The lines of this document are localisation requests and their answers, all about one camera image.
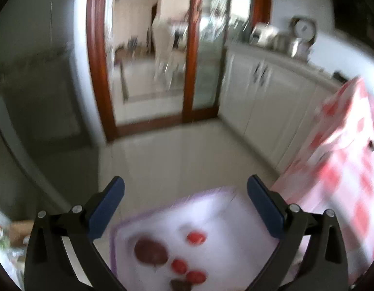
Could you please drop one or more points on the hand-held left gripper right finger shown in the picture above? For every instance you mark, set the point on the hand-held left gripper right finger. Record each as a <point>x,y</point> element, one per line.
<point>265,210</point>

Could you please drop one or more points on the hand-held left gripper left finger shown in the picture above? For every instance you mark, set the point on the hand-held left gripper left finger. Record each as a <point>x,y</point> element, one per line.
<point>106,210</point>

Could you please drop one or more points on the white foam box purple tape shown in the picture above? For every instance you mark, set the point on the white foam box purple tape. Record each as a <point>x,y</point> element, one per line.
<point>223,218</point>

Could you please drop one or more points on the large dark red apple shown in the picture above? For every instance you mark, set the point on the large dark red apple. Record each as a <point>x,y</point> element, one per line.
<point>150,250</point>

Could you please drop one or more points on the red tomato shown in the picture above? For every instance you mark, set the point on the red tomato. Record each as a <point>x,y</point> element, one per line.
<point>195,276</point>
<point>195,237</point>
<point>178,266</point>

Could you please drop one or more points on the dark green avocado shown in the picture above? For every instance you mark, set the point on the dark green avocado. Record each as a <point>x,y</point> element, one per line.
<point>180,285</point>

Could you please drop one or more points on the red white checkered tablecloth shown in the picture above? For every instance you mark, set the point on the red white checkered tablecloth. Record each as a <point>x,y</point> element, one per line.
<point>341,169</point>

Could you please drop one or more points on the white kitchen cabinet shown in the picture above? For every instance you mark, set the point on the white kitchen cabinet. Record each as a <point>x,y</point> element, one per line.
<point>271,106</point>

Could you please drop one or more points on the patterned cloth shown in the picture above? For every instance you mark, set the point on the patterned cloth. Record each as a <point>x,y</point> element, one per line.
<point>2,239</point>

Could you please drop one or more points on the grey refrigerator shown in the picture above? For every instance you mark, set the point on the grey refrigerator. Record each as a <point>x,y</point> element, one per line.
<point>38,103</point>

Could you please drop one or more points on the wooden framed glass door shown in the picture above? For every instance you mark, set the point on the wooden framed glass door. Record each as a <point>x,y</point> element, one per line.
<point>97,66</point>

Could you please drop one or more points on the glass sliding door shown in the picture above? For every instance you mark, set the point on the glass sliding door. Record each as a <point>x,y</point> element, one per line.
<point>206,66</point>

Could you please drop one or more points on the metal pot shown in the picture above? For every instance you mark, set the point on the metal pot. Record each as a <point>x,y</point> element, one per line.
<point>288,45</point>

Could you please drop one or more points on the white dining chair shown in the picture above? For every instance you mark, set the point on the white dining chair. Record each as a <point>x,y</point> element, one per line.
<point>165,51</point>

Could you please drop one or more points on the white countertop appliance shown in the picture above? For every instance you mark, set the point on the white countertop appliance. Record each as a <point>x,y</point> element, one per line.
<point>264,33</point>

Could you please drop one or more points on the round dial kitchen scale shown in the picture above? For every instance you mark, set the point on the round dial kitchen scale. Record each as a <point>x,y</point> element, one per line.
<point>303,29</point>

